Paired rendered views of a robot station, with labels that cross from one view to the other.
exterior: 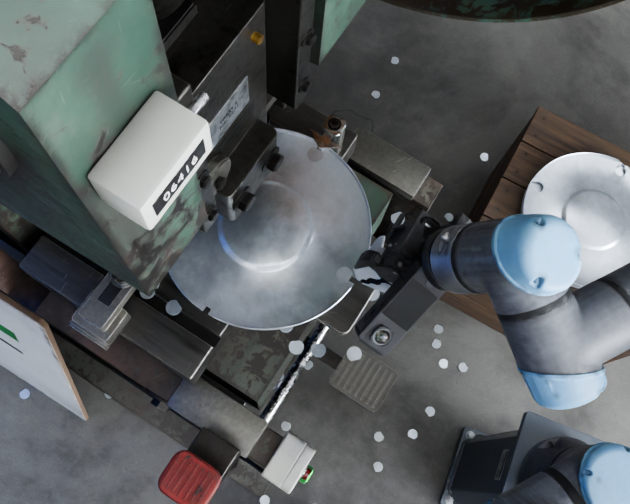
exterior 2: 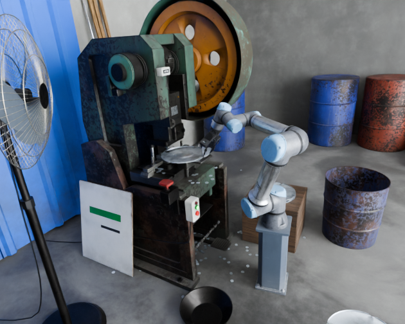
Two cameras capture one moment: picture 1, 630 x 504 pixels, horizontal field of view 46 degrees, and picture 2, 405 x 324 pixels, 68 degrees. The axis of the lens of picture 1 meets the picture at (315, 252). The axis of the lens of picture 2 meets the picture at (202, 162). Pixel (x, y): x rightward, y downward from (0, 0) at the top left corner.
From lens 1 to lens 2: 150 cm
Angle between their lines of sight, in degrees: 51
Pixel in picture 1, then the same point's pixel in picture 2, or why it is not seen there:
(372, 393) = (224, 246)
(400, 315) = (207, 138)
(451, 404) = (254, 263)
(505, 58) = not seen: hidden behind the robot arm
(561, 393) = (232, 122)
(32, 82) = (153, 48)
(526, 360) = (225, 121)
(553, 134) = not seen: hidden behind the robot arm
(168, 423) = (159, 272)
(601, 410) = (306, 261)
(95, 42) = (158, 50)
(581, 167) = not seen: hidden behind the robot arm
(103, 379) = (139, 263)
